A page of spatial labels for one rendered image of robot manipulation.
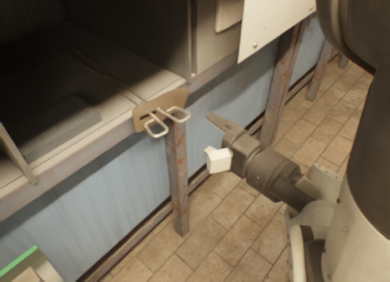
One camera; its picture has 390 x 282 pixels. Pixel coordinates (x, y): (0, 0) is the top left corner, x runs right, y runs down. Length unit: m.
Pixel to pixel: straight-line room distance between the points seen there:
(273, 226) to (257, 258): 0.18
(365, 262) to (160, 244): 1.32
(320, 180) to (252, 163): 0.13
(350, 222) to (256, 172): 0.40
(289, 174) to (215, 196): 1.06
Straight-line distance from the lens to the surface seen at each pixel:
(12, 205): 0.69
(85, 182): 0.85
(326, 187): 0.56
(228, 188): 1.63
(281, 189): 0.54
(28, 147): 0.70
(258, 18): 0.78
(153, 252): 1.46
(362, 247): 0.18
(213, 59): 0.90
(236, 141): 0.60
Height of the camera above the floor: 1.32
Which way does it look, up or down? 44 degrees down
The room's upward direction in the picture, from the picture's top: straight up
